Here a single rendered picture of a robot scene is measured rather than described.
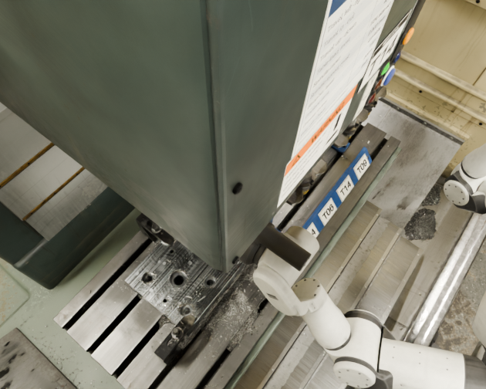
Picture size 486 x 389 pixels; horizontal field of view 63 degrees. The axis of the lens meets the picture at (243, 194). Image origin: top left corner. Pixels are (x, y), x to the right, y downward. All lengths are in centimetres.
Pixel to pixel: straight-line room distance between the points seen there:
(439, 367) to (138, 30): 77
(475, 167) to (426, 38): 53
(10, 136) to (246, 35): 87
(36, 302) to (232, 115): 146
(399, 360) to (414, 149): 102
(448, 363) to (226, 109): 72
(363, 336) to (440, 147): 105
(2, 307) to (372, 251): 137
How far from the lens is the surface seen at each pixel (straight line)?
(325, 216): 130
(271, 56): 26
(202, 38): 20
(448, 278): 152
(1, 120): 101
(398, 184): 167
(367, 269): 149
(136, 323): 123
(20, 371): 158
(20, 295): 174
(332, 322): 79
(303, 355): 137
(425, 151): 171
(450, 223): 178
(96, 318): 127
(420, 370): 86
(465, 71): 156
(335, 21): 33
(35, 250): 143
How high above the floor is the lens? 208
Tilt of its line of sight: 62 degrees down
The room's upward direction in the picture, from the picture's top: 3 degrees clockwise
